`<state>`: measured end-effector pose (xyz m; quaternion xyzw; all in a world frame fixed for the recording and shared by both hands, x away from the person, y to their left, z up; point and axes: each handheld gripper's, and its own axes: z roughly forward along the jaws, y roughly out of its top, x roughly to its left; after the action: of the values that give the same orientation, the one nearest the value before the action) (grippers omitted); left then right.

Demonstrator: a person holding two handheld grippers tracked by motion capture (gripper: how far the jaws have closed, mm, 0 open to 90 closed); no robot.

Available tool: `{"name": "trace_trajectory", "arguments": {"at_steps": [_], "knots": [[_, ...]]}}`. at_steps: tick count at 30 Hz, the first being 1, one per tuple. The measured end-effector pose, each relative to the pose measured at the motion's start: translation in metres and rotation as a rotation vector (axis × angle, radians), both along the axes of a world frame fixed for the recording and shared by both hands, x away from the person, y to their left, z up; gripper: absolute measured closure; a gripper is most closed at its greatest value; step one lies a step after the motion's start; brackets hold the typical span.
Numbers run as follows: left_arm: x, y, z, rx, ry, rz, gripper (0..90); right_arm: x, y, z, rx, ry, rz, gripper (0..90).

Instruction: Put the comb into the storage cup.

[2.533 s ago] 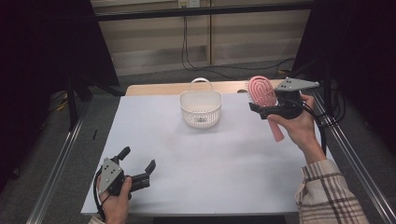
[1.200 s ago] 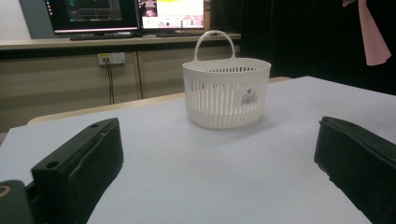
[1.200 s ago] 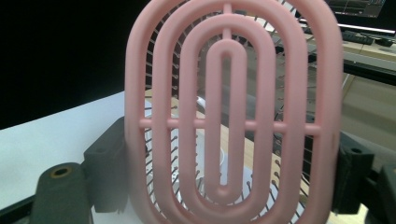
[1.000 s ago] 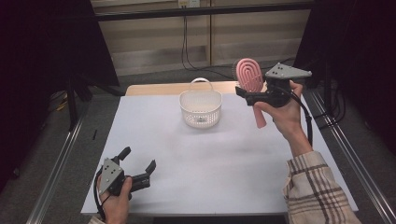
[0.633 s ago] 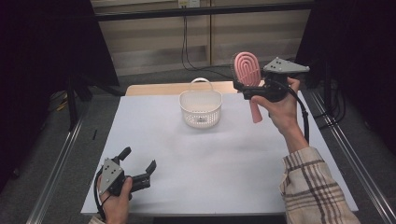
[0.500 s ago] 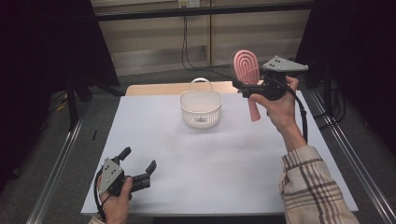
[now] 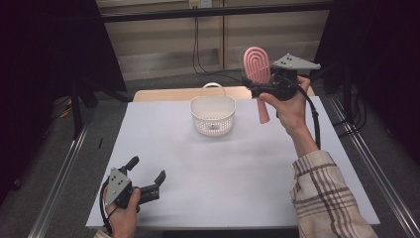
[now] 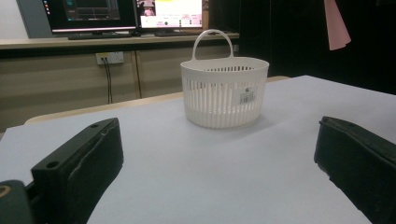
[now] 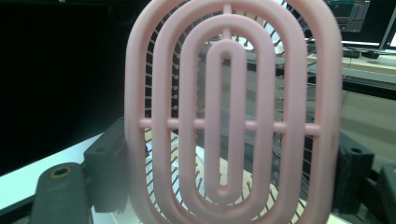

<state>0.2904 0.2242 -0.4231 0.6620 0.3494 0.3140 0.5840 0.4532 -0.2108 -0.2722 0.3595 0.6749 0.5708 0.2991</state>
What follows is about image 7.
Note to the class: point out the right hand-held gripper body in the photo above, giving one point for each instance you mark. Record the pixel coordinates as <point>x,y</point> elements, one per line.
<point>294,62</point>

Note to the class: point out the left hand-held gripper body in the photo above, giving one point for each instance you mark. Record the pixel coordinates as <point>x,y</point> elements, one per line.
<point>115,185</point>

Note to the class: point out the pink hairbrush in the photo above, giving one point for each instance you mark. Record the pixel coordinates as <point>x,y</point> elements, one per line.
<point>256,64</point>

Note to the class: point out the white plastic basket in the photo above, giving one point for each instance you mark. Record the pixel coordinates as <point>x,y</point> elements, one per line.
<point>213,114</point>

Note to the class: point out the person's left hand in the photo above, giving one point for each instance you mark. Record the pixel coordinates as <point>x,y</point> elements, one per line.
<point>124,219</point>

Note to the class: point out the person's right hand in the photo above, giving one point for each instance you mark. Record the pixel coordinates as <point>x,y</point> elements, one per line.
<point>292,112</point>

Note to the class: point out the small black floor piece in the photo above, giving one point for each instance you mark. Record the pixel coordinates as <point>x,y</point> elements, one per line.
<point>100,142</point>

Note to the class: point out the white table cover sheet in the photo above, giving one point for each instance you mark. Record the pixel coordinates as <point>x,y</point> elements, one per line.
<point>204,185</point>

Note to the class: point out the wooden table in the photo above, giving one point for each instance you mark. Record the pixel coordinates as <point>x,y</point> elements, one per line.
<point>165,95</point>

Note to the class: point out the black metal stand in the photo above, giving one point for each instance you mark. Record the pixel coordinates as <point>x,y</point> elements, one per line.
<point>76,109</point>

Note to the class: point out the black curtain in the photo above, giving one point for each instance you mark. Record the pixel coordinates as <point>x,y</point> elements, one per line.
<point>379,49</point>
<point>49,59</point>

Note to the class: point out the black horizontal bar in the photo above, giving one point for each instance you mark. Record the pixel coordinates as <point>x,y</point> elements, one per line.
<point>214,12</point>

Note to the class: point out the metal floor rail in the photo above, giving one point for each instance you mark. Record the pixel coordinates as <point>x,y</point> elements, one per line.
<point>56,185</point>
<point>379,165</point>

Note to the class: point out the white wall outlet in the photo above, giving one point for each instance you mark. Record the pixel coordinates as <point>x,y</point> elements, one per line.
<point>200,3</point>

